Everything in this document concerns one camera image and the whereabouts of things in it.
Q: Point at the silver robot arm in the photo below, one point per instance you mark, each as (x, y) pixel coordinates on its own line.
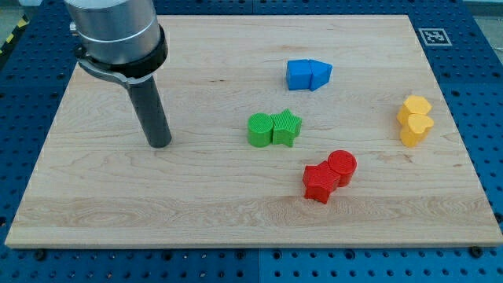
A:
(113, 11)

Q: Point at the green circle block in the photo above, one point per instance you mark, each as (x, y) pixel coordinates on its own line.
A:
(260, 129)

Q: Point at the green star block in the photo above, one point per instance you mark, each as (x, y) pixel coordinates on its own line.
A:
(286, 128)

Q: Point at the red star block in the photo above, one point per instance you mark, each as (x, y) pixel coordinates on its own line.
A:
(320, 181)

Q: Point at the red circle block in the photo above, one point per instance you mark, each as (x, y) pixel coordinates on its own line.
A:
(344, 164)

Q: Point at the wooden board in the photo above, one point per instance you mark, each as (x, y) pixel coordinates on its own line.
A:
(98, 184)

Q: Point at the blue cube block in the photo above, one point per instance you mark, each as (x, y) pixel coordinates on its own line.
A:
(298, 75)

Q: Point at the blue pentagon block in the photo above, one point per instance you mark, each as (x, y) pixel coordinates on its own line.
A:
(320, 74)

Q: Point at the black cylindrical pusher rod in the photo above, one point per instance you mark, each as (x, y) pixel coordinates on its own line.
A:
(149, 110)

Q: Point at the yellow heart block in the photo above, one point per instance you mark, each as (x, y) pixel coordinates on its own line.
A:
(415, 128)

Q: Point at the yellow hexagon block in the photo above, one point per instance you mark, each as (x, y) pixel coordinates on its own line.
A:
(413, 105)

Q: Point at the white fiducial marker tag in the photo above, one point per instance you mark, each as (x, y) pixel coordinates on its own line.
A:
(434, 37)

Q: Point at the grey clamp bracket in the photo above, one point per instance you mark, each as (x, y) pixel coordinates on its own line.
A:
(106, 74)

